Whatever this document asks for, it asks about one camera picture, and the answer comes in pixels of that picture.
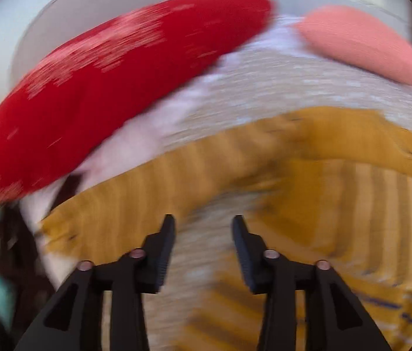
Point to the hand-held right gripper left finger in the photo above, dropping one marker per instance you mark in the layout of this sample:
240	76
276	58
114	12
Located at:
164	248

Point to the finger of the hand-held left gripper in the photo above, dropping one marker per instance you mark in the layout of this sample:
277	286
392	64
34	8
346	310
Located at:
67	190

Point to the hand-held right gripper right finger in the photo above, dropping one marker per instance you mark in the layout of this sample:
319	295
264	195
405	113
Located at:
244	252

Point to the yellow striped sweater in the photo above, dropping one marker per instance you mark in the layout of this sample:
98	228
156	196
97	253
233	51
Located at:
337	175

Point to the white bed sheet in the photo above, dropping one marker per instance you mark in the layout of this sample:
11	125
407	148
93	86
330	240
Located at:
147	131

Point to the red pillow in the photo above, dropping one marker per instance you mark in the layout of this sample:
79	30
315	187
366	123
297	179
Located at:
118	91

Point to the grey rounded headboard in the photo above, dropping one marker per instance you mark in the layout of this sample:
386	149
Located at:
81	11

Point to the pink pillow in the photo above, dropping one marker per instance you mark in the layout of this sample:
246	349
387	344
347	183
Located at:
359	40

